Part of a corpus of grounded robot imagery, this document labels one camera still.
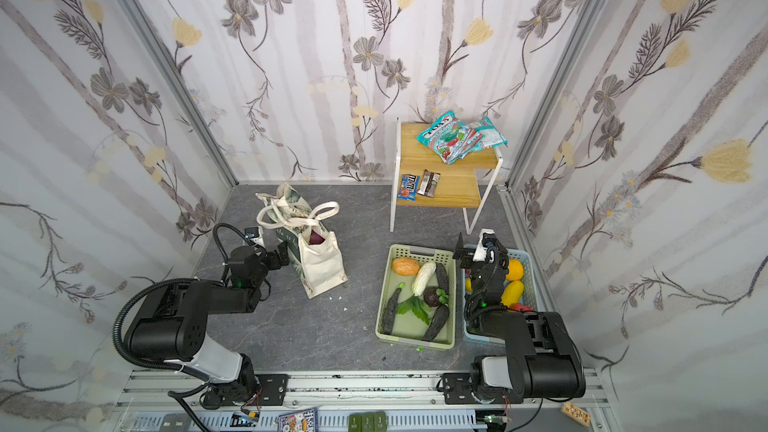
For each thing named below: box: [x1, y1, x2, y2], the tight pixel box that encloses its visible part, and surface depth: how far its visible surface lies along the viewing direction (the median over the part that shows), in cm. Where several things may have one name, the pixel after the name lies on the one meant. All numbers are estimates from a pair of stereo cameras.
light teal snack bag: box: [474, 116, 509, 147], surface depth 84 cm
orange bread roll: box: [392, 257, 420, 277], surface depth 95 cm
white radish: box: [411, 261, 437, 297], surface depth 92 cm
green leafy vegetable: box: [396, 294, 432, 326], surface depth 88 cm
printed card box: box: [277, 408, 318, 432], surface depth 70 cm
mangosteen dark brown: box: [423, 286, 440, 307], surface depth 87 cm
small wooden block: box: [561, 401, 591, 427], surface depth 72 cm
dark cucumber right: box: [422, 304, 450, 342], surface depth 83 cm
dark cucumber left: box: [382, 282, 405, 335], surface depth 85 cm
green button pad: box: [348, 412, 387, 432], surface depth 69 cm
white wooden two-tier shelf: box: [390, 118, 504, 235], surface depth 97 cm
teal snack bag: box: [416, 110, 503, 165], surface depth 83 cm
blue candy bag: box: [397, 174, 420, 201], surface depth 97 cm
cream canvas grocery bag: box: [256, 182, 348, 299], surface depth 86 cm
